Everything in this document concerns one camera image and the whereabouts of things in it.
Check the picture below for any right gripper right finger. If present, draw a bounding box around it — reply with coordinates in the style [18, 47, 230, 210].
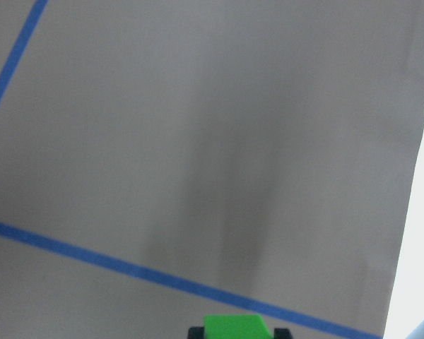
[273, 328, 292, 339]

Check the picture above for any green block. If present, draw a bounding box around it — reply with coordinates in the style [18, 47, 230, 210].
[204, 314, 272, 339]

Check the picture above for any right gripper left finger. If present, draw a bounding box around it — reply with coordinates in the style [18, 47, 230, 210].
[187, 326, 205, 339]

